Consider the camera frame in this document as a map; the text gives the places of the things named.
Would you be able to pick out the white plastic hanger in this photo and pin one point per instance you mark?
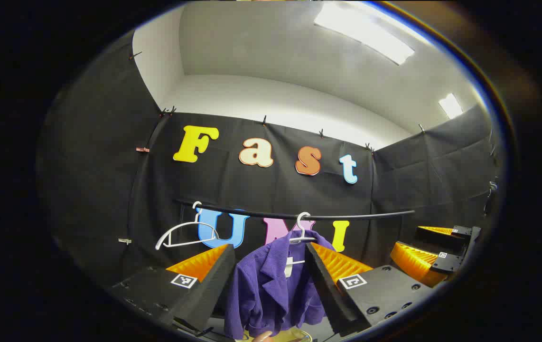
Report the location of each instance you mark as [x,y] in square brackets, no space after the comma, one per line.
[303,230]
[190,242]

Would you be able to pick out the row of black cloth clips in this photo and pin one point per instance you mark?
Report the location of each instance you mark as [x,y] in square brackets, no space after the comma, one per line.
[264,119]

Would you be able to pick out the silver clip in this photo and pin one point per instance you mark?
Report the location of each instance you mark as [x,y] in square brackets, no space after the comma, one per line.
[124,241]

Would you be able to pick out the black clothes rail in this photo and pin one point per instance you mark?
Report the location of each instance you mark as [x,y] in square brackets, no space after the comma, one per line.
[347,216]

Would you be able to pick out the purple ribbed jacket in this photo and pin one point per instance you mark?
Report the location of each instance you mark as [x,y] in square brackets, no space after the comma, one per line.
[261,289]

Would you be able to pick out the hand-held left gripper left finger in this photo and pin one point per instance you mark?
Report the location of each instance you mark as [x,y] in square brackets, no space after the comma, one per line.
[211,289]

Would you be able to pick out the ceiling light panel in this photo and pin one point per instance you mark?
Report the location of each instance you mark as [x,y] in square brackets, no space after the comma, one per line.
[450,105]
[363,31]

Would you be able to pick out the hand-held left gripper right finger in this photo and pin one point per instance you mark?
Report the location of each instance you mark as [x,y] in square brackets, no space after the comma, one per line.
[328,294]

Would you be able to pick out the beige round laundry hamper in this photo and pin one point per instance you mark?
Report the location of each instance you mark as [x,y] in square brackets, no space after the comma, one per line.
[294,336]

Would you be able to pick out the black backdrop cloth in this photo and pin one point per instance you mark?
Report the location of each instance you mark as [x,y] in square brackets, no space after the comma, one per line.
[86,166]

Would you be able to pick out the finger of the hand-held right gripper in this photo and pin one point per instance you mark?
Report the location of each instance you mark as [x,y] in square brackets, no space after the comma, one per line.
[442,240]
[415,263]

